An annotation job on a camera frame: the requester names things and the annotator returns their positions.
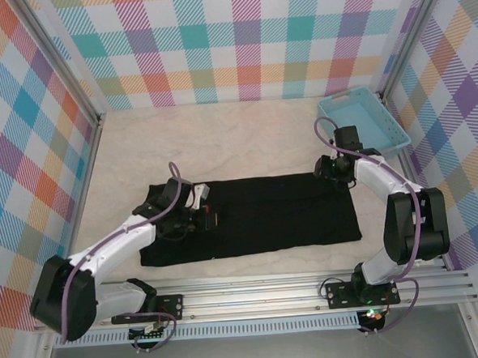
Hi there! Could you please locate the light blue plastic basket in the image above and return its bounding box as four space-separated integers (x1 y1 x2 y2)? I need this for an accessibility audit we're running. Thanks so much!
315 82 412 161

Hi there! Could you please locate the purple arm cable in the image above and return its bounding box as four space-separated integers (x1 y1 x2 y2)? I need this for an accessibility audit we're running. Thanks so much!
45 161 181 358
313 109 433 339

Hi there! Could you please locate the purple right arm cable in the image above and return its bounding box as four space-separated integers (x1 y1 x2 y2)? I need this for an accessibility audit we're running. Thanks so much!
313 109 433 339

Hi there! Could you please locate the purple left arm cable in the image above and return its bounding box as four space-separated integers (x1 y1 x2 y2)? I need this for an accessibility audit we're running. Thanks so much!
45 161 181 358

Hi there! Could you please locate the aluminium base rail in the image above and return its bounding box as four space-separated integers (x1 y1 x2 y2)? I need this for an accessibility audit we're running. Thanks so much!
31 271 478 333

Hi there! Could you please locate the aluminium corner post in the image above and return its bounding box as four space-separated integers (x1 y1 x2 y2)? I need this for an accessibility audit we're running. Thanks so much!
11 0 109 132
372 0 459 106

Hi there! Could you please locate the slotted grey cable duct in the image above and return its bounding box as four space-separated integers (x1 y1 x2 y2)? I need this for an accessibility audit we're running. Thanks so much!
53 315 361 348

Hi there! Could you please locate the black floral print t-shirt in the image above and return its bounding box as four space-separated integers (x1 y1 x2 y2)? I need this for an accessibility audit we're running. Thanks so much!
135 170 365 270

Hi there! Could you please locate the small electronics board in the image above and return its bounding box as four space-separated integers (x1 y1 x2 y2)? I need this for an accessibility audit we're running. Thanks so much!
358 306 390 331
128 322 169 344

